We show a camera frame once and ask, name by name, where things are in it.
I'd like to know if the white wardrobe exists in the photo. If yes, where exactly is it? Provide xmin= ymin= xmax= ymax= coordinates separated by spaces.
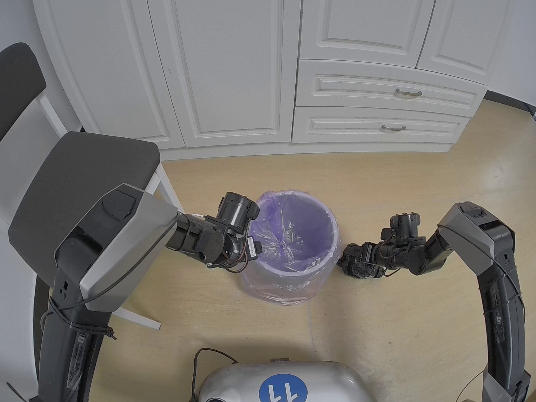
xmin=29 ymin=0 xmax=514 ymax=162

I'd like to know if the purple plastic bag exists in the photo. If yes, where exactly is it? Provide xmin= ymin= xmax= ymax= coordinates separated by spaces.
xmin=240 ymin=189 xmax=341 ymax=305

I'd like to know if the white chair with grey seat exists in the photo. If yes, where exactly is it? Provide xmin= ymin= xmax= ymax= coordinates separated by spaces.
xmin=0 ymin=42 xmax=183 ymax=331

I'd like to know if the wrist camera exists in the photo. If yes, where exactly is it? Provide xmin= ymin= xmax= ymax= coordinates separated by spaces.
xmin=343 ymin=242 xmax=376 ymax=265
xmin=244 ymin=235 xmax=264 ymax=264

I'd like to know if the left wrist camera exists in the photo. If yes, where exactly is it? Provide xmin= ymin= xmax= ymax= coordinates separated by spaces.
xmin=244 ymin=235 xmax=264 ymax=264

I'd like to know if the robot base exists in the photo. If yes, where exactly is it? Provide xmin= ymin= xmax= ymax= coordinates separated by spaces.
xmin=197 ymin=358 xmax=377 ymax=402

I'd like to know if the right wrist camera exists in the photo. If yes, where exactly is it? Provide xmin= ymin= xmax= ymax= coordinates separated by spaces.
xmin=343 ymin=242 xmax=376 ymax=265

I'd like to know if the pale grey trash bin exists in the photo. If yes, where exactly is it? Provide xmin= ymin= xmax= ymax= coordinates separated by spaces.
xmin=250 ymin=190 xmax=341 ymax=305

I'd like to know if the black cable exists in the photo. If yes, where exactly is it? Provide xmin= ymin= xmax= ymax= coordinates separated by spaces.
xmin=191 ymin=348 xmax=240 ymax=401

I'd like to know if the crumpled black plastic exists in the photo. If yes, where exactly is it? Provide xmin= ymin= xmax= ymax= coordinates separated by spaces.
xmin=338 ymin=243 xmax=386 ymax=279

